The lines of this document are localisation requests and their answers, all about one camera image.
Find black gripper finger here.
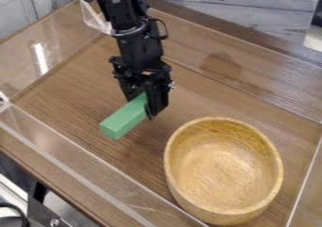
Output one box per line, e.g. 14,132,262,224
144,79,170,120
118,76,146,101

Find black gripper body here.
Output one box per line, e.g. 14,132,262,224
110,57,173,87

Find green rectangular block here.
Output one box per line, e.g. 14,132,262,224
99,93,147,139

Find brown wooden bowl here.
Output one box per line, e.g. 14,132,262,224
163,117,283,225

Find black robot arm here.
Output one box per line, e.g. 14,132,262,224
84,0,174,119

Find black metal table leg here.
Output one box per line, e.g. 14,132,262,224
27,182,72,227

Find clear acrylic corner bracket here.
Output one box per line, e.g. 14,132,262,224
80,0,112,35

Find clear acrylic front wall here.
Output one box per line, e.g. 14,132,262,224
0,91,207,227

